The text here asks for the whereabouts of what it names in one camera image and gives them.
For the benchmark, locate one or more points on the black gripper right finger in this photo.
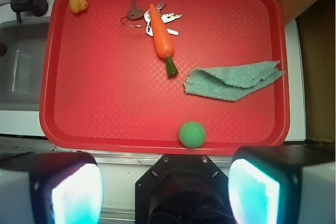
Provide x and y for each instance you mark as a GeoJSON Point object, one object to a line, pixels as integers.
{"type": "Point", "coordinates": [283, 184]}

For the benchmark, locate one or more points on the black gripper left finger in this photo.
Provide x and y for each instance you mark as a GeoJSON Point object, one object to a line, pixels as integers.
{"type": "Point", "coordinates": [50, 188]}

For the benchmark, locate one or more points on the green dimpled ball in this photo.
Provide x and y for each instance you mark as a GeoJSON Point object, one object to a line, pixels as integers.
{"type": "Point", "coordinates": [192, 134]}

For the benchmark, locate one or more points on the green woven cloth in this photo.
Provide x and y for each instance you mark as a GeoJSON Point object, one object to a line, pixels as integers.
{"type": "Point", "coordinates": [232, 83]}

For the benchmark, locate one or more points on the grey sink basin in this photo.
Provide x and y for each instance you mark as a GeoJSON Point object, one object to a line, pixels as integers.
{"type": "Point", "coordinates": [22, 64]}

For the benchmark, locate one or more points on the red plastic tray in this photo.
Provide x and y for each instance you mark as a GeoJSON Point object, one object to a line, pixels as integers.
{"type": "Point", "coordinates": [104, 87]}

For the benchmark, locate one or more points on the orange toy carrot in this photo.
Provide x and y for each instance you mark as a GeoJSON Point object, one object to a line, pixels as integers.
{"type": "Point", "coordinates": [163, 42]}

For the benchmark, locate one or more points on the yellow rubber duck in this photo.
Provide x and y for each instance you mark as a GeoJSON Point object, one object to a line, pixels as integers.
{"type": "Point", "coordinates": [77, 6]}

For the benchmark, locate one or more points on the silver key bunch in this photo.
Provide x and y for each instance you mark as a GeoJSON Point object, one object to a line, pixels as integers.
{"type": "Point", "coordinates": [166, 18]}

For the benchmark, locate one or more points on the grey key on wire ring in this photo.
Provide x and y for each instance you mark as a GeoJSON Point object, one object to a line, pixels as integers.
{"type": "Point", "coordinates": [133, 14]}

